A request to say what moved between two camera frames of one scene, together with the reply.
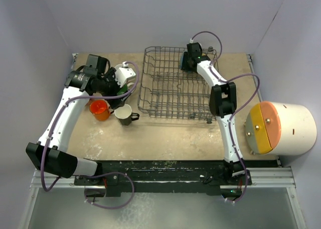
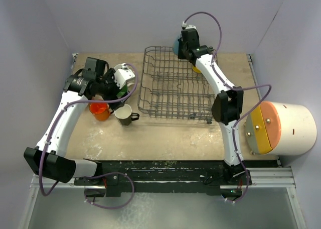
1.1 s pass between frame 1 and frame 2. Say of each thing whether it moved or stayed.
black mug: stayed
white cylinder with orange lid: stayed
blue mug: moved
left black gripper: stayed
